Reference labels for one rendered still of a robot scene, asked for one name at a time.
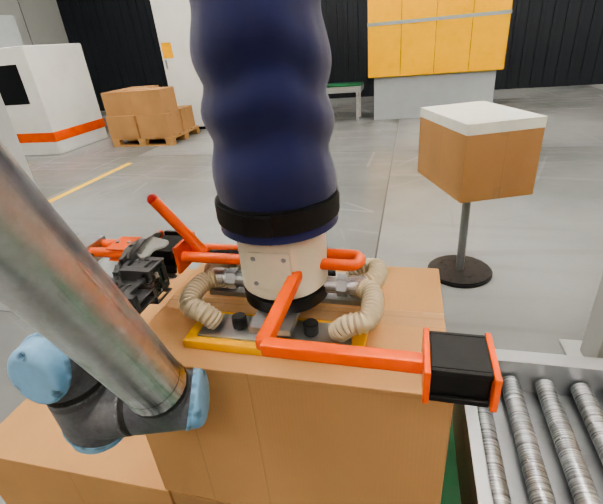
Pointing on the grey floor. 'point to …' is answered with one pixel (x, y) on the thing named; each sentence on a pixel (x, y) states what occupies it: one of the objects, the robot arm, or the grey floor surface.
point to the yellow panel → (434, 52)
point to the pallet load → (147, 116)
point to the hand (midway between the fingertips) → (158, 250)
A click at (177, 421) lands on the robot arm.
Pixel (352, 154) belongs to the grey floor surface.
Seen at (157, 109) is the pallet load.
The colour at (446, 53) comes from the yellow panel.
